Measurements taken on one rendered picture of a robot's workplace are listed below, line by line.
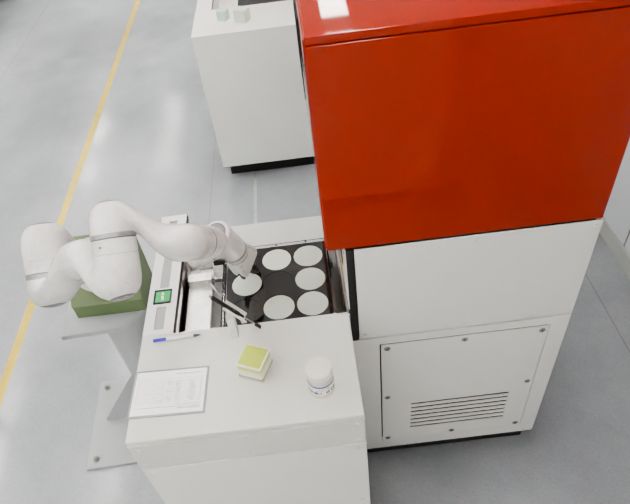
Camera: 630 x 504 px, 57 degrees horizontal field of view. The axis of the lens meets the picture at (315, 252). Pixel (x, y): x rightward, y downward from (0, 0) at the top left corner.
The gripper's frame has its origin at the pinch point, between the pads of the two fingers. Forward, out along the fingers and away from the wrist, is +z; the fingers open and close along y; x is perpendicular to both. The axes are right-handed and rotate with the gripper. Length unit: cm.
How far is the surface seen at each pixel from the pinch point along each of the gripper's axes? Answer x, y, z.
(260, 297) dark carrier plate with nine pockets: 7.1, 9.1, -2.0
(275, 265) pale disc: 5.2, -4.1, 4.3
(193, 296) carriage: -15.8, 15.2, -2.6
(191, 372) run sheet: 5.3, 38.8, -23.5
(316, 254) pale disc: 16.5, -12.6, 8.2
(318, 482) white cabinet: 42, 56, 8
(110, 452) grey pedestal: -63, 81, 62
